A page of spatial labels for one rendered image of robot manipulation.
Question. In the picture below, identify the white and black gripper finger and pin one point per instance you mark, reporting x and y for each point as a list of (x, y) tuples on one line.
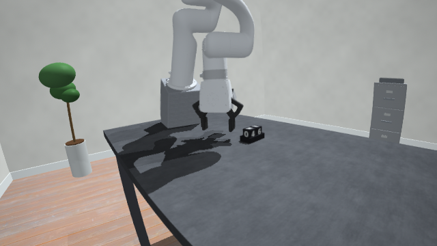
[(233, 114), (202, 115)]

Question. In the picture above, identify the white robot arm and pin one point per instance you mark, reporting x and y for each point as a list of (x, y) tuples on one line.
[(218, 45)]

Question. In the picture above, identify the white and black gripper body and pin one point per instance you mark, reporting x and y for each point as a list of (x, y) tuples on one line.
[(215, 96)]

